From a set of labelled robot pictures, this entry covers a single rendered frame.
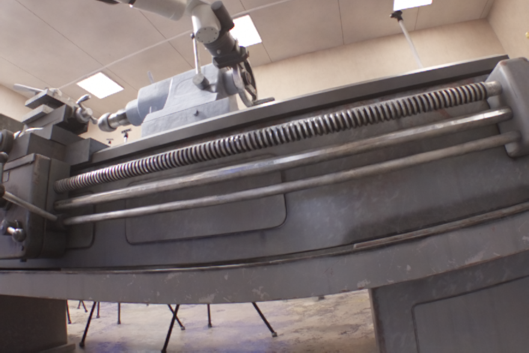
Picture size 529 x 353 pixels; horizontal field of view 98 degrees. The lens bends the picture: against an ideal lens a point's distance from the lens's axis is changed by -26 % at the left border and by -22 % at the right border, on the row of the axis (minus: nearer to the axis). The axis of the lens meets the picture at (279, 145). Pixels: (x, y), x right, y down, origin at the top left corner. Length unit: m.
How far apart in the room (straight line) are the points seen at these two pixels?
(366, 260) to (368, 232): 0.18
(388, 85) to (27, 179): 1.02
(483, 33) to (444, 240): 5.04
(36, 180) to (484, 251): 1.06
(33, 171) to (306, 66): 4.21
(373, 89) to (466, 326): 0.54
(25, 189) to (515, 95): 1.24
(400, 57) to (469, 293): 4.32
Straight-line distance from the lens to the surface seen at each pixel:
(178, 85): 1.12
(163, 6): 0.78
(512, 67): 0.70
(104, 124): 1.38
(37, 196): 0.98
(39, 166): 1.00
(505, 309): 0.68
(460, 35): 5.26
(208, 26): 0.79
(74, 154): 1.07
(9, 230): 0.94
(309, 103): 0.70
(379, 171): 0.57
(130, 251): 0.87
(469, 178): 0.70
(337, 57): 4.73
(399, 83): 0.72
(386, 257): 0.47
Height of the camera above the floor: 0.48
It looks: 21 degrees up
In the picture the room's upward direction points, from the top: 8 degrees counter-clockwise
